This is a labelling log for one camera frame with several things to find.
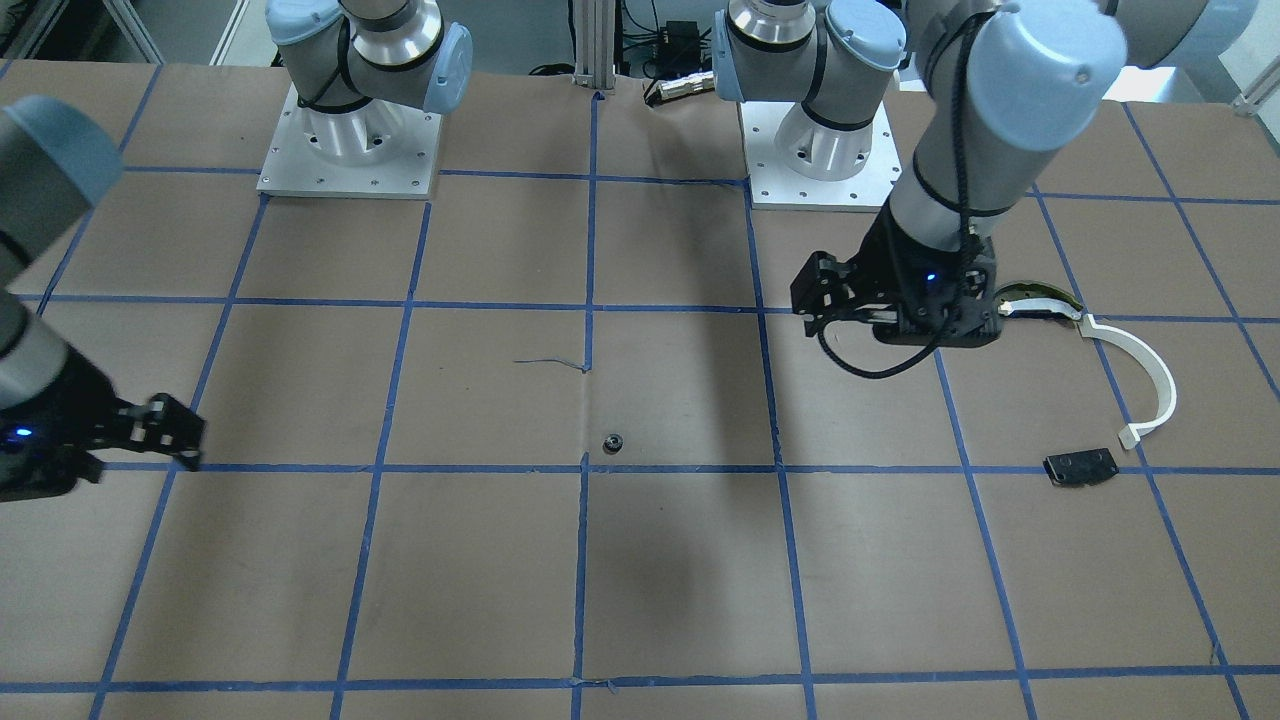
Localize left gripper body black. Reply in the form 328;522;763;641
860;210;1004;346

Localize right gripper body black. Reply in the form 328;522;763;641
1;350;116;501

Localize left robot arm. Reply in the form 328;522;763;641
710;1;1256;347

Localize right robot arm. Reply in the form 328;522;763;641
3;1;475;502

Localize dark green brake shoe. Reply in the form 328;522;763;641
995;282;1085;323

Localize black flat metal plate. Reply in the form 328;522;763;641
1042;448;1119;488

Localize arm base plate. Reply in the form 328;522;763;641
739;102;902;213
256;86;445;201

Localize white curved plastic bracket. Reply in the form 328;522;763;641
1080;314;1178;448

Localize aluminium frame post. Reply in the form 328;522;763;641
570;1;621;95

